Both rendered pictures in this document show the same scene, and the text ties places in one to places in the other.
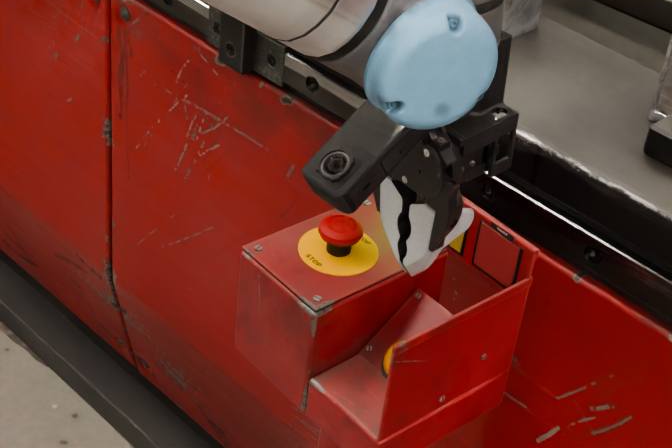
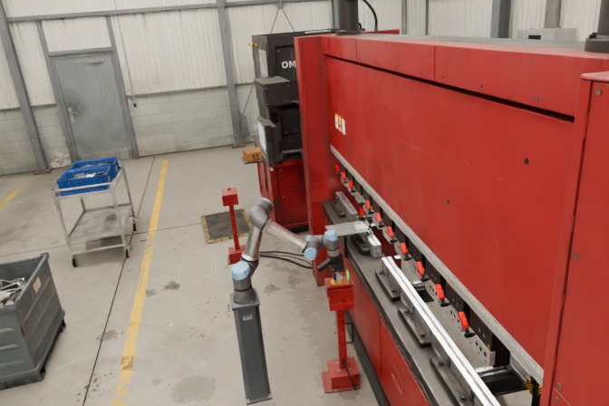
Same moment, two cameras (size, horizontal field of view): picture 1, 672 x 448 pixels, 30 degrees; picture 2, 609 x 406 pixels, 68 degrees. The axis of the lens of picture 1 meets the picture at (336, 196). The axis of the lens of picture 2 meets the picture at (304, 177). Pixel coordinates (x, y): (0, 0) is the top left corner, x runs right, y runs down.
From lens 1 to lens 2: 2.18 m
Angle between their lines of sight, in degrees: 39
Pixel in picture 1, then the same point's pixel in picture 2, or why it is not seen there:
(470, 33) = (311, 251)
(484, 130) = (338, 265)
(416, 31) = (306, 250)
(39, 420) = (333, 318)
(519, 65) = (372, 261)
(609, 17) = not seen: hidden behind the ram
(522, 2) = (376, 252)
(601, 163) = (367, 275)
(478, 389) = (347, 304)
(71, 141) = not seen: hidden behind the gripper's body
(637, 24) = not seen: hidden behind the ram
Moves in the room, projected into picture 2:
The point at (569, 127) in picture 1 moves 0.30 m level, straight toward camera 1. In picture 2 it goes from (369, 270) to (334, 289)
